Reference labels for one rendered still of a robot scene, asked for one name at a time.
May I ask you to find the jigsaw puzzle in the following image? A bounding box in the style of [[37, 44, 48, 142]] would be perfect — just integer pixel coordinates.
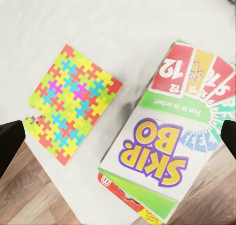
[[24, 45, 124, 166]]

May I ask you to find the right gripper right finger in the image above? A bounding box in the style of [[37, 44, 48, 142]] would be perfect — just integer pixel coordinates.
[[220, 120, 236, 159]]

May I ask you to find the board game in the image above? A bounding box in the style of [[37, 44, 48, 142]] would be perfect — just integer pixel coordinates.
[[97, 39, 236, 225]]

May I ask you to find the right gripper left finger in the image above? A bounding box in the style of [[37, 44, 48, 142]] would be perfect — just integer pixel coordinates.
[[0, 120, 26, 179]]

